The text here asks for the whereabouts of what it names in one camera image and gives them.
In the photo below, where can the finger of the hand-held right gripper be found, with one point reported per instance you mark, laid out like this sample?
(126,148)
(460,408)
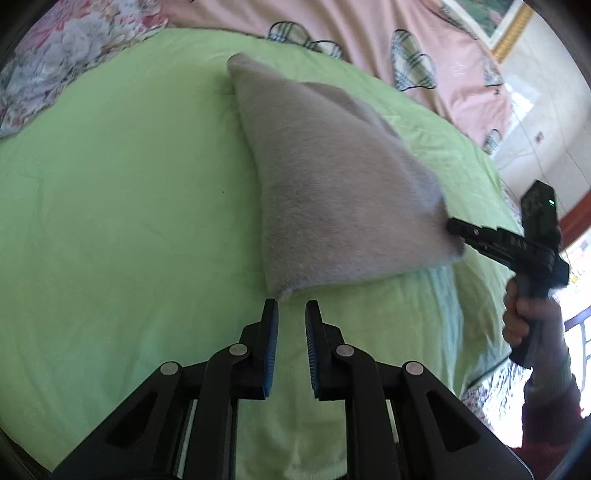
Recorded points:
(478,236)

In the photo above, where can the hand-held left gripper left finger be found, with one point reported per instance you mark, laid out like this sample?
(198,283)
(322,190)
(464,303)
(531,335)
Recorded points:
(272,342)

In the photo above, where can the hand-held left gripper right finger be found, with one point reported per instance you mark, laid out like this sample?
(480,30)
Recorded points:
(312,342)

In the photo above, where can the grey knitted sweater brown trim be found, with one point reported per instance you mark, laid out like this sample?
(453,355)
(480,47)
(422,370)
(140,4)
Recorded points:
(332,184)

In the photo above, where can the person's right forearm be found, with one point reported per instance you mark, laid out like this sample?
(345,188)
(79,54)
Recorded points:
(549,415)

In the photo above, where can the person's right hand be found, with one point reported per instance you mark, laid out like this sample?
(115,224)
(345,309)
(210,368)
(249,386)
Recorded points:
(513,318)

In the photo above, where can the floral print mattress cover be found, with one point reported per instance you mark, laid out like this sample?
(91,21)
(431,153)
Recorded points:
(494,392)

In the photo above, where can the green bed sheet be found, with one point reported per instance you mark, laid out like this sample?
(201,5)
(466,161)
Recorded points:
(115,207)

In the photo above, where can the gold framed picture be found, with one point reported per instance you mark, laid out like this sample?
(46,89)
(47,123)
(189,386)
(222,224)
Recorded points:
(489,14)

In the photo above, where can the pink quilt with plaid hearts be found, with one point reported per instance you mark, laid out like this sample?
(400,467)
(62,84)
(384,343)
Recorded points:
(369,27)

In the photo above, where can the purple floral ruffled pillow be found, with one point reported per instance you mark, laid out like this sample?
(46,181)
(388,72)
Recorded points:
(69,41)

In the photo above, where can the red wooden window frame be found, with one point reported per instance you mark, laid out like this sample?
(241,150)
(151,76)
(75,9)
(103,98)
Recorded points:
(577,217)

